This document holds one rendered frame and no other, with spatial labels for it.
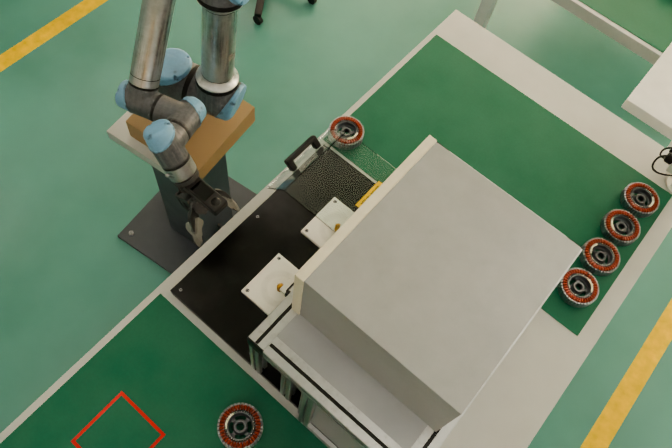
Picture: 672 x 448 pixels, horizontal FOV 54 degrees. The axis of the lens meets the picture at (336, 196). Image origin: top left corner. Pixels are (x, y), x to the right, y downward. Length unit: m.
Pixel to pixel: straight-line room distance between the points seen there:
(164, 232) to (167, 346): 1.01
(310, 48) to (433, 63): 1.09
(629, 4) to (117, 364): 2.17
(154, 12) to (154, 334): 0.82
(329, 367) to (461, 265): 0.35
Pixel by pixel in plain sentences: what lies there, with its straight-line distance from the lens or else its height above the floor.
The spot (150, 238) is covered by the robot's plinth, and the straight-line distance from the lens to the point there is 2.76.
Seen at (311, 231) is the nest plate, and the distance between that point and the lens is 1.88.
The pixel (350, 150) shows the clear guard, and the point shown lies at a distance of 1.69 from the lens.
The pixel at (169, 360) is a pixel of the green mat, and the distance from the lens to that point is 1.81.
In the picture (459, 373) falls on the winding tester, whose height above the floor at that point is 1.32.
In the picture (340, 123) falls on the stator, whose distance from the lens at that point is 2.08.
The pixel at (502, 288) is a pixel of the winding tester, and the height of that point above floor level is 1.32.
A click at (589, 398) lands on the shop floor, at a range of 2.80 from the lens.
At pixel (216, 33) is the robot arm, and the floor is 1.25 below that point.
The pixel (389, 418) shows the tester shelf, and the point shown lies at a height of 1.11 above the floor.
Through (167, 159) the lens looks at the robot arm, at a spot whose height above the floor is 1.09.
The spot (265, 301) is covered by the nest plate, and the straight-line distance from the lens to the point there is 1.80.
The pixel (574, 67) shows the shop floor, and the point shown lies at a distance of 3.56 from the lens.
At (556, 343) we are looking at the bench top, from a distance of 1.97.
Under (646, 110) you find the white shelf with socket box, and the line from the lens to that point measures 1.84.
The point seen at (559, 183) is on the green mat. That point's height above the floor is 0.75.
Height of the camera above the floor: 2.49
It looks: 62 degrees down
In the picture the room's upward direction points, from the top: 11 degrees clockwise
